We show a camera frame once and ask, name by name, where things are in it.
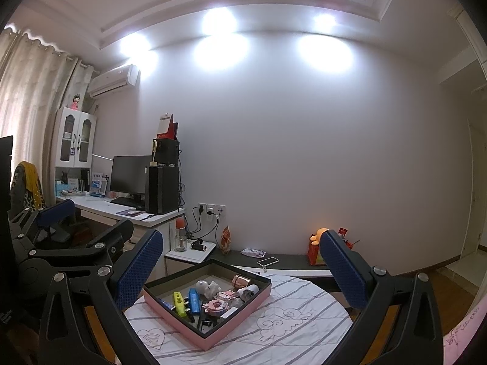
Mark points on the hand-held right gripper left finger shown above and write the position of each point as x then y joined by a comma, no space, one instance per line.
140,270

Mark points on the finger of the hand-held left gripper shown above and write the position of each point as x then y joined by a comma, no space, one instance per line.
57,215
110,241

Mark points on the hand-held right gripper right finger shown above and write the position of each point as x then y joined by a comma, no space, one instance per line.
342,270

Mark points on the yellow pack of black clips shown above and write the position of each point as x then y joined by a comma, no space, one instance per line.
179,302

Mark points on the blue highlighter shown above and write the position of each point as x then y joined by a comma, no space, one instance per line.
194,300

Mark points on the pink box with black rim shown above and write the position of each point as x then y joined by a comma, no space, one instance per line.
179,329

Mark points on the large pink brick toy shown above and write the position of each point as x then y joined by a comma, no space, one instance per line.
214,307

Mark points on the small pink brick toy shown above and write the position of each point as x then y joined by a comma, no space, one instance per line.
227,295

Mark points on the grey round device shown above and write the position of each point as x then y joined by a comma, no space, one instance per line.
248,295

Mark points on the copper metal can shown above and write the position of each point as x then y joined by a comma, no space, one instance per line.
241,281

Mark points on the yellow patterned cloth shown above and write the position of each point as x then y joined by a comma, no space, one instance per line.
32,182

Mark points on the red toy crate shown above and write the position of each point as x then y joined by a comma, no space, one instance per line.
315,254

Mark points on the white desk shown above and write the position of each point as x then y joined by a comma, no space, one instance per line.
102,211

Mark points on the dark mouse pad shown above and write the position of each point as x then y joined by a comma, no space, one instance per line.
131,213

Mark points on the small red white toy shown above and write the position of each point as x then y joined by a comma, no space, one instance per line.
343,232

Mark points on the orange octopus plush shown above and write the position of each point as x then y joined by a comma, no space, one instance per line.
317,235

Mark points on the black keyboard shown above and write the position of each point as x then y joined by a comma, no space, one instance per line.
125,201

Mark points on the low bench with black top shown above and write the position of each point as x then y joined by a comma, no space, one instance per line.
293,260

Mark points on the blue and white package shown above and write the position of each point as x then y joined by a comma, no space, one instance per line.
98,184

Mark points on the white bedside cabinet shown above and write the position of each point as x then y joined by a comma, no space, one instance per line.
190,254

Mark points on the clear bottle with red cap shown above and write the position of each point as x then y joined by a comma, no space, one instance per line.
180,235

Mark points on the small black gadget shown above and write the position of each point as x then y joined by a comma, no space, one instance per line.
198,246

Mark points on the black computer monitor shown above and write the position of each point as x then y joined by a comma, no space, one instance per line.
129,175

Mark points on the black computer tower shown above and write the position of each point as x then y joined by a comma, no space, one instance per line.
163,190

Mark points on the smartphone in clear case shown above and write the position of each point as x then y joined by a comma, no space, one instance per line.
268,261

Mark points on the black case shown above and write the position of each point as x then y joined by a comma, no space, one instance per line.
205,323

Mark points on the beige curtain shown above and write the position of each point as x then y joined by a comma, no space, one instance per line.
34,102

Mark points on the white tissue pack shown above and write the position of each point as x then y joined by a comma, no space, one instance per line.
253,252

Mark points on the small white box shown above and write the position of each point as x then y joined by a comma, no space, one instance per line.
230,313

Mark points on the white glass-door cabinet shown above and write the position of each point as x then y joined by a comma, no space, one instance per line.
76,112

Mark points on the small pink doll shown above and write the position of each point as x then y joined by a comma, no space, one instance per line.
75,102

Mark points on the small black speaker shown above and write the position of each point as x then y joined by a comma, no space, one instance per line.
169,152

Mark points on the red and white carton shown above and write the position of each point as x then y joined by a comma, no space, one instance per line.
165,125

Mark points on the pink printed blanket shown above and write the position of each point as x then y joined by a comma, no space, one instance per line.
468,334

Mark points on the white air conditioner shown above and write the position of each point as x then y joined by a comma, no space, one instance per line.
114,80

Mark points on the white door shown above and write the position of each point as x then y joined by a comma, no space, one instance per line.
473,197

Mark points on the ceiling spotlight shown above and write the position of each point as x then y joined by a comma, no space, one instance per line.
133,43
218,21

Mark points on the white wall socket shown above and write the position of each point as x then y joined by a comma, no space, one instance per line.
209,210

